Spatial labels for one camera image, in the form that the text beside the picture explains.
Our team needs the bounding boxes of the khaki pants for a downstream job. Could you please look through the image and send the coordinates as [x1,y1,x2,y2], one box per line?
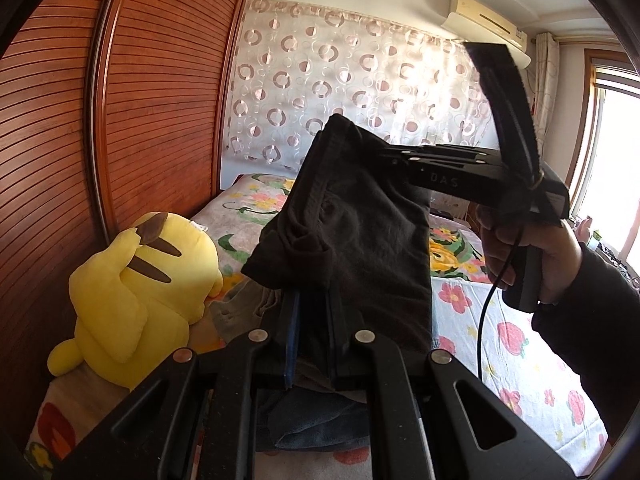
[207,280,366,403]

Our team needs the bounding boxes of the black pants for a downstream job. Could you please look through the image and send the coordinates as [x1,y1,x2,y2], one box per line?
[240,113,436,391]

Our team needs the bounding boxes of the person's right hand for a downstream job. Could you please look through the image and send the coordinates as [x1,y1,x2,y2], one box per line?
[475,204,586,307]

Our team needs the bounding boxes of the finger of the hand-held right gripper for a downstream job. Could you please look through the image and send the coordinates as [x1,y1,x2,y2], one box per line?
[377,143,496,158]
[385,155,502,172]

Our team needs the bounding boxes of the beige patterned curtain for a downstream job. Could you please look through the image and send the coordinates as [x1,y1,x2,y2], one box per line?
[530,32,561,161]

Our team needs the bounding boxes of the sheer circle pattern curtain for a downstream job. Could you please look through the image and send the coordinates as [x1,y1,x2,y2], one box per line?
[220,0,501,171]

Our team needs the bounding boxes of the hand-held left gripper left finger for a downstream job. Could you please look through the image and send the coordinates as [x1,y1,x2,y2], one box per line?
[55,287,303,480]

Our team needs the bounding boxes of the yellow plush toy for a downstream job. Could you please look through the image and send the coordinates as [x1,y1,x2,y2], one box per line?
[47,211,223,392]

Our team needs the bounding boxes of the wooden slatted wardrobe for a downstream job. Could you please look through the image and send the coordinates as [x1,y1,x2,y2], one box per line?
[0,0,258,451]

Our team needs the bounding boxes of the person's right forearm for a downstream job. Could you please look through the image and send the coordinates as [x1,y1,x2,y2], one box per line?
[530,242,640,441]

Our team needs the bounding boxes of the blue jeans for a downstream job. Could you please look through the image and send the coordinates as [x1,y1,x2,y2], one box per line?
[255,387,373,453]

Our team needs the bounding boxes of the strawberry flower print bedsheet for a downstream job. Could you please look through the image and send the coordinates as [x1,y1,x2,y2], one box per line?
[25,277,608,480]

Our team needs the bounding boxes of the white air conditioner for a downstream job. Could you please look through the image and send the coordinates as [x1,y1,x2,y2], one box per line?
[440,0,531,68]

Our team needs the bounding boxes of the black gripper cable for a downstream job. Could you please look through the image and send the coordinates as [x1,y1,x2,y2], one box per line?
[477,225,526,386]

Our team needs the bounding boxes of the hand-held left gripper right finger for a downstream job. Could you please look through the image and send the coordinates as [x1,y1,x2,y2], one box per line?
[325,292,576,480]

